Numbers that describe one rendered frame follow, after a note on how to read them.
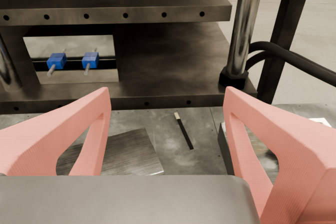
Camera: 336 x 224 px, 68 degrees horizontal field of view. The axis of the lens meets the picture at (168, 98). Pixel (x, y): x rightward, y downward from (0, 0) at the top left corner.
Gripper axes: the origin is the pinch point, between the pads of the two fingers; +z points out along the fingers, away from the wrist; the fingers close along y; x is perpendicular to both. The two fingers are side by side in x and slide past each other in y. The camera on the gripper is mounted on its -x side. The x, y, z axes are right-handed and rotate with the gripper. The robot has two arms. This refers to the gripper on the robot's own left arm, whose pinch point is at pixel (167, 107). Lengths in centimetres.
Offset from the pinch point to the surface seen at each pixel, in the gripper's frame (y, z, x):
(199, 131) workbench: -9, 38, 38
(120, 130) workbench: 12, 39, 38
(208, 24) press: -22, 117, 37
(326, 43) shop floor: -188, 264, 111
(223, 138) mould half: -13.1, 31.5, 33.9
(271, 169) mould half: -17.1, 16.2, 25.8
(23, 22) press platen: 42, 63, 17
